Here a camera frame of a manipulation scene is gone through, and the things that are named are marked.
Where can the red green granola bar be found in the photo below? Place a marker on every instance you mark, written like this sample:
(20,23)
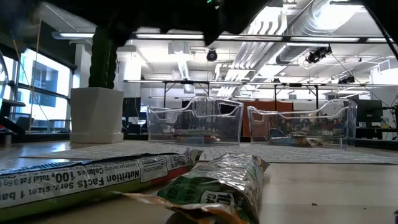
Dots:
(211,140)

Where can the orange green Chewy granola bar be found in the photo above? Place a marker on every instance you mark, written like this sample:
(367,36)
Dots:
(217,183)
(311,141)

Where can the blue granola bar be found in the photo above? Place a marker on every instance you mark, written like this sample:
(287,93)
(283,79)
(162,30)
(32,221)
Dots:
(77,183)
(281,140)

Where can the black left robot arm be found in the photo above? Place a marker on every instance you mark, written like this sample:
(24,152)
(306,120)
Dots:
(155,12)

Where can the clear plastic bin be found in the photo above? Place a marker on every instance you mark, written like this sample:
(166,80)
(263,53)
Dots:
(342,124)
(161,124)

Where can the black background monitor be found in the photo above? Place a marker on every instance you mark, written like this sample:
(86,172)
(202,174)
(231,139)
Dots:
(368,110)
(131,107)

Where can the orange partition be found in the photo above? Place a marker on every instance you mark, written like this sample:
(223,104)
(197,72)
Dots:
(267,107)

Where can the white faceted plant pot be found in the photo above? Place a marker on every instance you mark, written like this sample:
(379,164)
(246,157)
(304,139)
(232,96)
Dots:
(96,115)

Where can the green cactus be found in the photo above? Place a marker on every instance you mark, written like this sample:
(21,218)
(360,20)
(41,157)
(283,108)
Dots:
(101,62)

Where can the black ceiling camera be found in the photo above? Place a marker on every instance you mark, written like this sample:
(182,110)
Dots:
(211,55)

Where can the silver ventilation duct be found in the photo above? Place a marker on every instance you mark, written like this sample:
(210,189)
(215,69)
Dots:
(311,28)

